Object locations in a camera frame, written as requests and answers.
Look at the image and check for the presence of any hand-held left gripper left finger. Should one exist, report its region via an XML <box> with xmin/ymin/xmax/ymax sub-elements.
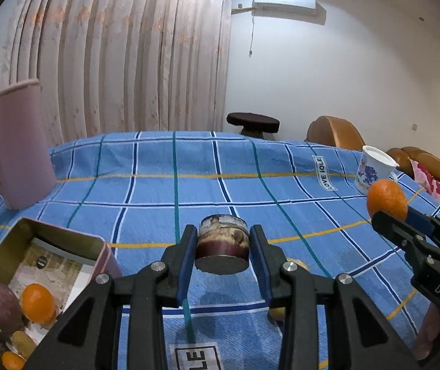
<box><xmin>23</xmin><ymin>224</ymin><xmax>198</xmax><ymax>370</ymax></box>

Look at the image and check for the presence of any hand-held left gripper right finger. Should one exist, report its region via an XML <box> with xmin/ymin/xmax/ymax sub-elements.
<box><xmin>250</xmin><ymin>224</ymin><xmax>423</xmax><ymax>370</ymax></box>

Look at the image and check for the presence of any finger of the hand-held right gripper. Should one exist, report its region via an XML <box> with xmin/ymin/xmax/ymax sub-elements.
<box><xmin>371</xmin><ymin>211</ymin><xmax>436</xmax><ymax>266</ymax></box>
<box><xmin>407</xmin><ymin>208</ymin><xmax>440</xmax><ymax>255</ymax></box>

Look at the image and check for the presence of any orange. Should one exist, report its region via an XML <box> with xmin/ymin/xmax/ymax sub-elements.
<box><xmin>367</xmin><ymin>179</ymin><xmax>409</xmax><ymax>221</ymax></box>
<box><xmin>20</xmin><ymin>283</ymin><xmax>57</xmax><ymax>324</ymax></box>
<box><xmin>1</xmin><ymin>351</ymin><xmax>27</xmax><ymax>370</ymax></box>

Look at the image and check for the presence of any pink tin box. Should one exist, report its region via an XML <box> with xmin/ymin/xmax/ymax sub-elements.
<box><xmin>0</xmin><ymin>218</ymin><xmax>122</xmax><ymax>370</ymax></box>

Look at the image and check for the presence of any brown pale-faced cylindrical fruit piece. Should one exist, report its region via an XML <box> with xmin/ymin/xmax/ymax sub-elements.
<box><xmin>11</xmin><ymin>331</ymin><xmax>38</xmax><ymax>360</ymax></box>

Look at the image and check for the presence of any purple sweet potato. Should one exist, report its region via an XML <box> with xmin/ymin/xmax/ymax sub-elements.
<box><xmin>0</xmin><ymin>282</ymin><xmax>25</xmax><ymax>334</ymax></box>

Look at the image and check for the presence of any person's right hand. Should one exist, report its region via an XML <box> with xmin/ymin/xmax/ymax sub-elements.
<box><xmin>414</xmin><ymin>301</ymin><xmax>440</xmax><ymax>359</ymax></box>

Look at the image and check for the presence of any small yellow fruit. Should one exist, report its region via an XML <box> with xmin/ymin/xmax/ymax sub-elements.
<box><xmin>269</xmin><ymin>257</ymin><xmax>310</xmax><ymax>321</ymax></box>

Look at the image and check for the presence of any brown leather sofa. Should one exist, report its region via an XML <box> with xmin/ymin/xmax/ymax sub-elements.
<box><xmin>387</xmin><ymin>146</ymin><xmax>440</xmax><ymax>224</ymax></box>

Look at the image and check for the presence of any white floral mug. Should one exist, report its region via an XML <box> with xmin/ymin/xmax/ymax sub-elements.
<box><xmin>355</xmin><ymin>146</ymin><xmax>400</xmax><ymax>196</ymax></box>

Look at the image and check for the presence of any blue plaid cloth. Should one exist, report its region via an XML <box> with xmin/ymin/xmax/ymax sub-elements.
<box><xmin>0</xmin><ymin>131</ymin><xmax>440</xmax><ymax>370</ymax></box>

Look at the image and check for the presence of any white paper leaflet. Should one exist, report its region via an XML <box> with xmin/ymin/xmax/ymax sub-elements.
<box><xmin>31</xmin><ymin>237</ymin><xmax>98</xmax><ymax>297</ymax></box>

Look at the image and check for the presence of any brown wooden chair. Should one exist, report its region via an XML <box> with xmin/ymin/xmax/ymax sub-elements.
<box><xmin>305</xmin><ymin>116</ymin><xmax>366</xmax><ymax>151</ymax></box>

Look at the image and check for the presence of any printed paper leaflet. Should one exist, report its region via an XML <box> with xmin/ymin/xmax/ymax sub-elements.
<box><xmin>12</xmin><ymin>247</ymin><xmax>84</xmax><ymax>303</ymax></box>

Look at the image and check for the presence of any dark round stool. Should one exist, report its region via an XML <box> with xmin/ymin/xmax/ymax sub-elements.
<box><xmin>226</xmin><ymin>113</ymin><xmax>281</xmax><ymax>140</ymax></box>

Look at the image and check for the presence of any pink kettle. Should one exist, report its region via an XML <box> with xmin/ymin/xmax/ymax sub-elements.
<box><xmin>0</xmin><ymin>78</ymin><xmax>56</xmax><ymax>211</ymax></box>

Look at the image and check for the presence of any pink embroidered curtain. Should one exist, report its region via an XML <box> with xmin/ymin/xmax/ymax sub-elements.
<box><xmin>0</xmin><ymin>0</ymin><xmax>240</xmax><ymax>147</ymax></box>

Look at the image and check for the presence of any white air conditioner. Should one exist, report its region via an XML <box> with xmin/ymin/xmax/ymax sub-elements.
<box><xmin>253</xmin><ymin>0</ymin><xmax>317</xmax><ymax>16</ymax></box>

